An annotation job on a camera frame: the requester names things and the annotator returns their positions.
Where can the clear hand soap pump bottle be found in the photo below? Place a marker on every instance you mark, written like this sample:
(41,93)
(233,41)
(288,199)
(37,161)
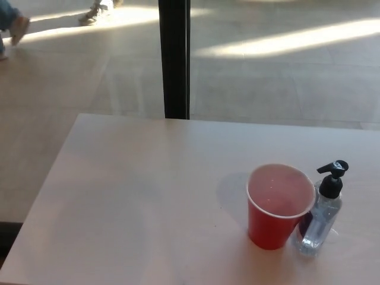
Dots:
(319,224)

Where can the red plastic cup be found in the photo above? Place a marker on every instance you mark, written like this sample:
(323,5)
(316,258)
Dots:
(268,228)

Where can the white sneaker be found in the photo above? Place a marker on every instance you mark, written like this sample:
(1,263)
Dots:
(93,15)

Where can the tan shoe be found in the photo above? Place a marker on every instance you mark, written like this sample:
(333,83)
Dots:
(19,29)

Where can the person leg in blue jeans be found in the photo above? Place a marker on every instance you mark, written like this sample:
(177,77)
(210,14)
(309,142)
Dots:
(7,13)

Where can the black window frame post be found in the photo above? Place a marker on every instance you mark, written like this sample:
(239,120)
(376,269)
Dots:
(174,59)

